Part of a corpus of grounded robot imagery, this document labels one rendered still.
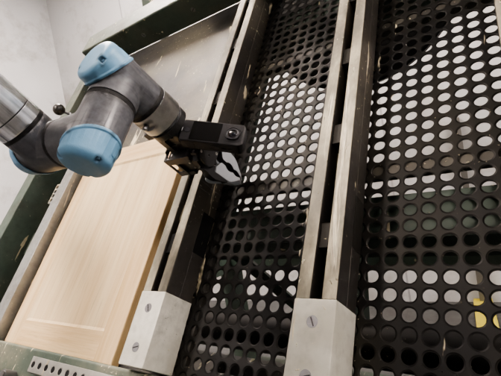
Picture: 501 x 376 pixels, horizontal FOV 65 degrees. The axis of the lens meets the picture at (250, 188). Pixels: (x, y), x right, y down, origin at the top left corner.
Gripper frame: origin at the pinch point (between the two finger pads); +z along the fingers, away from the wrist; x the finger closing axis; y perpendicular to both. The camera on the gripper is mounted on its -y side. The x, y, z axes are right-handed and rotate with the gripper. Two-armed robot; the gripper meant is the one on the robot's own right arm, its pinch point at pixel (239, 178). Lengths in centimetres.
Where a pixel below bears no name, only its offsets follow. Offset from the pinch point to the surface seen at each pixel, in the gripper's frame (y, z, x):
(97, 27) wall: 311, 61, -278
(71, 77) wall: 365, 80, -242
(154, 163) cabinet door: 30.9, 0.7, -9.8
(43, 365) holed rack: 36, -3, 41
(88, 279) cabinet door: 39.4, 0.8, 21.5
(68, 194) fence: 66, 0, -5
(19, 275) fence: 68, -2, 22
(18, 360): 47, -3, 41
